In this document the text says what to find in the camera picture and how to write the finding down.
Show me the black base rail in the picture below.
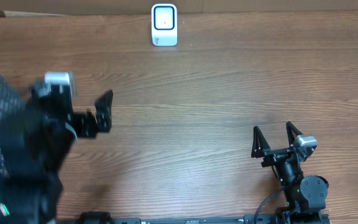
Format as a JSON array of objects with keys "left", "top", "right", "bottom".
[{"left": 74, "top": 212, "right": 284, "bottom": 224}]

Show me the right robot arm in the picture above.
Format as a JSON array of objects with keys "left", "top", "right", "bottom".
[{"left": 250, "top": 122, "right": 330, "bottom": 224}]

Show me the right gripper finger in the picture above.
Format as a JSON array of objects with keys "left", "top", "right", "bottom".
[
  {"left": 286, "top": 121, "right": 303, "bottom": 146},
  {"left": 251, "top": 126, "right": 270, "bottom": 158}
]

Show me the white barcode scanner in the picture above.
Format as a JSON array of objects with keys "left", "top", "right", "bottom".
[{"left": 151, "top": 3, "right": 178, "bottom": 47}]

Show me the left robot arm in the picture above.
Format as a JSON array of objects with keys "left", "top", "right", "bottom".
[{"left": 0, "top": 82, "right": 113, "bottom": 223}]

